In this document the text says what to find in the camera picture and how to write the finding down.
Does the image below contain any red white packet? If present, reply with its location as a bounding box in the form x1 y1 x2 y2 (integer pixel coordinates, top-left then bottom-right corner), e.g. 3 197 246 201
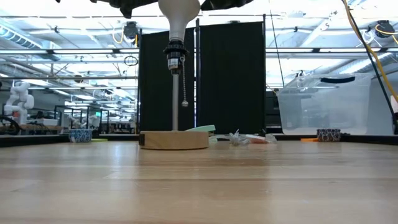
245 134 272 144

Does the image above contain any black screen panel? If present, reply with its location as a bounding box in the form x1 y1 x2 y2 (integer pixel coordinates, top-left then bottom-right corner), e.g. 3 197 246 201
195 17 267 134
139 27 197 134

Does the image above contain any black table edge rail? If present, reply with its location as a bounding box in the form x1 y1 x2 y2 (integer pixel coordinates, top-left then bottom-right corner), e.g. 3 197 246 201
0 133 398 147

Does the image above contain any black equipment box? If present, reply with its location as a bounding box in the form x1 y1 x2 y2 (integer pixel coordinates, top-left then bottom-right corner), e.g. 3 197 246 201
266 90 282 129

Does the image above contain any black metal frame rack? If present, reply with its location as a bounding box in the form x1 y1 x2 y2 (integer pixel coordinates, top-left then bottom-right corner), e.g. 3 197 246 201
54 105 110 134

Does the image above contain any metal lamp pull chain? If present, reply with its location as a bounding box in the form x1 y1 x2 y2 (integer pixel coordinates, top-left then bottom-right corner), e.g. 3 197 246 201
179 55 190 108

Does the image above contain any wooden base table lamp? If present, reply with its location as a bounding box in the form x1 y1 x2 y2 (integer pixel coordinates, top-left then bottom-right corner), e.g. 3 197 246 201
139 39 210 151

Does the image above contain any clear plastic storage bin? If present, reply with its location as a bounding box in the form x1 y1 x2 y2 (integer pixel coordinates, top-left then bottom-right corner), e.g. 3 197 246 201
276 73 373 136

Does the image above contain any hanging oval cable loop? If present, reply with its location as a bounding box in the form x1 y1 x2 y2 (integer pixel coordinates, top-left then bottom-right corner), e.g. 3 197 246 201
123 55 139 67

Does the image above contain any black ceiling cord reel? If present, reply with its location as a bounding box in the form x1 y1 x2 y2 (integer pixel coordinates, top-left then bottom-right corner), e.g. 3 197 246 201
375 19 396 39
123 21 139 40

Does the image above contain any blue patterned bowl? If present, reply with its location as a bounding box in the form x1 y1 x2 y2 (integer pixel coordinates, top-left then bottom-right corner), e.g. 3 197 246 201
68 128 93 144

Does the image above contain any yellow hanging cable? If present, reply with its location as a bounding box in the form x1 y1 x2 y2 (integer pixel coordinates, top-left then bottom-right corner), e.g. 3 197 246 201
341 0 398 105

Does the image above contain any black cable loop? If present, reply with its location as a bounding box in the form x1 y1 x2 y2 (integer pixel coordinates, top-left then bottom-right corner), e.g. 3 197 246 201
0 114 23 137

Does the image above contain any dark hanging cable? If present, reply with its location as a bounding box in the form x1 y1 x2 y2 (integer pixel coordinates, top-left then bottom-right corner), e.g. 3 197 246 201
346 0 398 133

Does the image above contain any thin black hanging cord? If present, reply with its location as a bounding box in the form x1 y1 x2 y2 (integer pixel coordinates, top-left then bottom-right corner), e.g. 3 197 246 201
269 0 285 88

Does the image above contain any white flood lightbulb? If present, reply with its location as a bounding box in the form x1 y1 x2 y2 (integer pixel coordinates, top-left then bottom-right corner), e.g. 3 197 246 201
158 0 201 43

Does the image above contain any black bin lid handle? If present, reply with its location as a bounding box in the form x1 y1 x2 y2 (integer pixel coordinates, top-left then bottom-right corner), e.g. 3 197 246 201
320 76 356 84

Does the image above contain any crumpled clear plastic wrapper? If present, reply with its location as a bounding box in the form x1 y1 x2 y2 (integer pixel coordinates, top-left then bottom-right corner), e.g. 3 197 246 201
228 129 251 147

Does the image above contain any mint green lid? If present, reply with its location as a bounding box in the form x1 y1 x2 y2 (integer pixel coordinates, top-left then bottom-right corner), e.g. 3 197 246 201
185 124 218 144

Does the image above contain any dark patterned bowl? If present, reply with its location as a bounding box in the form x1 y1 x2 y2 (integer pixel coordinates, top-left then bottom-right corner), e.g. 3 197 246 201
316 128 341 142

